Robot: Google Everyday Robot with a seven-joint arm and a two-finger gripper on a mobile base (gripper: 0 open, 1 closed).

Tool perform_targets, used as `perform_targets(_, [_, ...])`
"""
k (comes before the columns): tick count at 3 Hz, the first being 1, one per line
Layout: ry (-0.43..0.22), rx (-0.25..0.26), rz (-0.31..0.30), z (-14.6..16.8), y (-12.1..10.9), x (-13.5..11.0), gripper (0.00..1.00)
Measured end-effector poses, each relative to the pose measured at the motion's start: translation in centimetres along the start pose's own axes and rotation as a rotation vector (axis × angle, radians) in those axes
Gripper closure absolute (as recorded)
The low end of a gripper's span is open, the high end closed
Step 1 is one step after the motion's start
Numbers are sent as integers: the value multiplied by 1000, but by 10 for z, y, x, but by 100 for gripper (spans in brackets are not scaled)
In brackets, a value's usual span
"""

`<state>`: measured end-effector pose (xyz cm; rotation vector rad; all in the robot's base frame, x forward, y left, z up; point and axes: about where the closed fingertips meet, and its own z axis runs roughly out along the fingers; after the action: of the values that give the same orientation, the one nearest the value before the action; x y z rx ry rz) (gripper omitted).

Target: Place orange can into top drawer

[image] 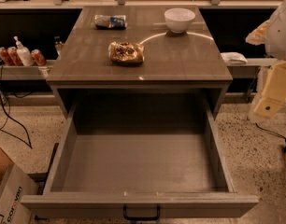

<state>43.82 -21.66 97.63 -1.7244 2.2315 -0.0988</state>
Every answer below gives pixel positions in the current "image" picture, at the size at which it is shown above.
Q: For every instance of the crushed orange gold can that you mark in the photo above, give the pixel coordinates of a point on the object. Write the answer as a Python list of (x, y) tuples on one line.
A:
[(126, 52)]

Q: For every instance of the small glass bottle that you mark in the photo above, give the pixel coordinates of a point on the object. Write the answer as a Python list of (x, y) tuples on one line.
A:
[(58, 44)]

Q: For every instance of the white pump bottle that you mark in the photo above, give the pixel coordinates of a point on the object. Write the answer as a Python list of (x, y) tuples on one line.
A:
[(24, 53)]

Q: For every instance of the black drawer handle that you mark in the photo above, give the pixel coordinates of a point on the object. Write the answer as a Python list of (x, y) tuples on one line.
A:
[(141, 214)]

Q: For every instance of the open grey top drawer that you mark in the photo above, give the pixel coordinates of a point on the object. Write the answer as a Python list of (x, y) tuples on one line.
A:
[(141, 150)]

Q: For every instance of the red soda can right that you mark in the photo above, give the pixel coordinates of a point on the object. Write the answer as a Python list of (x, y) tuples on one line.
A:
[(38, 57)]

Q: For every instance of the red soda can middle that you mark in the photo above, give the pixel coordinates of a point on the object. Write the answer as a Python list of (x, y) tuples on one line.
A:
[(13, 54)]

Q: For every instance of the white bowl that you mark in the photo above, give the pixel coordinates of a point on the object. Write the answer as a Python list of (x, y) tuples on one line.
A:
[(178, 20)]

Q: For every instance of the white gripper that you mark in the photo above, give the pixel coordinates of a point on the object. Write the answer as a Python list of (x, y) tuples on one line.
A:
[(280, 36)]

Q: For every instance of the folded white cloth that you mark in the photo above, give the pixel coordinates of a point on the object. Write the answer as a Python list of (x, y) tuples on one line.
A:
[(234, 58)]

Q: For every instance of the cardboard box with print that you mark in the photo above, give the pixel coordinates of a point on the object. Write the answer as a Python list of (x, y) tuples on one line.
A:
[(14, 183)]

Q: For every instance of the grey cabinet with top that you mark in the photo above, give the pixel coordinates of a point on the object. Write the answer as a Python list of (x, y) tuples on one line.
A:
[(171, 60)]

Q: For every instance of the grey side shelf right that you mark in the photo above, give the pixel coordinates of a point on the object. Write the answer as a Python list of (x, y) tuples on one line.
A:
[(250, 69)]

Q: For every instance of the grey side shelf left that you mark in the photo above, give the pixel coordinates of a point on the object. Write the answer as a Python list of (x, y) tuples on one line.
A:
[(20, 73)]

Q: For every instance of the grey side shelf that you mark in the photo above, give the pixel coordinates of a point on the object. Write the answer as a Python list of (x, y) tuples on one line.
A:
[(20, 73), (250, 69)]

